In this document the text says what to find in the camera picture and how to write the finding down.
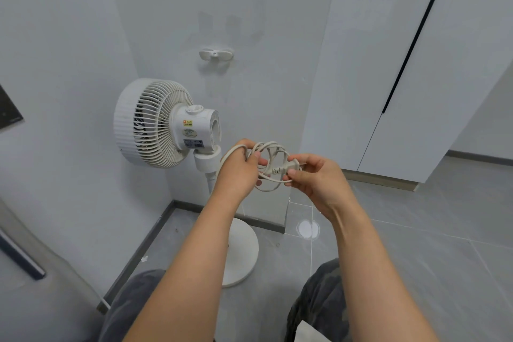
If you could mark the person's right hand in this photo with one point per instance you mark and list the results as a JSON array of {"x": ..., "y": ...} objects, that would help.
[{"x": 324, "y": 185}]

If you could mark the person's left hand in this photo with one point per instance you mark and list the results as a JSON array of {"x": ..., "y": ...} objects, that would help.
[{"x": 234, "y": 175}]

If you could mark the person's right thumb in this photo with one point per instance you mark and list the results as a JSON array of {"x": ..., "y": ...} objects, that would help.
[{"x": 294, "y": 180}]

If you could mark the person's left thumb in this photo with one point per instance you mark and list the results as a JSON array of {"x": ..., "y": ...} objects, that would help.
[{"x": 256, "y": 180}]

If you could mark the person's left forearm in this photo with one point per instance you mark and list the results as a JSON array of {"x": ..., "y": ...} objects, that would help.
[{"x": 192, "y": 273}]

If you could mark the person's right forearm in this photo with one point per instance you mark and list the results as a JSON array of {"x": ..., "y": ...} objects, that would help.
[{"x": 372, "y": 273}]

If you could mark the white standing fan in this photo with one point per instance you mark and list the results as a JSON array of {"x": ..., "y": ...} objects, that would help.
[{"x": 152, "y": 121}]

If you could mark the white wardrobe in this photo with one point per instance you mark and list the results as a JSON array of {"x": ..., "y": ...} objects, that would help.
[{"x": 360, "y": 73}]

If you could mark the white paper sheet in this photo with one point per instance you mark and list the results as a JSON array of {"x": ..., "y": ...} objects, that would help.
[{"x": 310, "y": 333}]

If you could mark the grey camouflage trousers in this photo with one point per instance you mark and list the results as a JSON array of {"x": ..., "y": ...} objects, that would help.
[{"x": 132, "y": 305}]

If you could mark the dark blue bar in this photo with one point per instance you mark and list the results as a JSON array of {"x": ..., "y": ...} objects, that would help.
[{"x": 22, "y": 257}]

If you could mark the grey furniture piece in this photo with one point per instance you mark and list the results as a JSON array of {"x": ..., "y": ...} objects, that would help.
[{"x": 36, "y": 305}]

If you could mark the white wall hook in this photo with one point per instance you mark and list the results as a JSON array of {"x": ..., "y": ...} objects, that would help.
[{"x": 216, "y": 54}]

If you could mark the dark wall panel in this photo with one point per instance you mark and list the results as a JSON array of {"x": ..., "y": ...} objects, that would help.
[{"x": 8, "y": 111}]

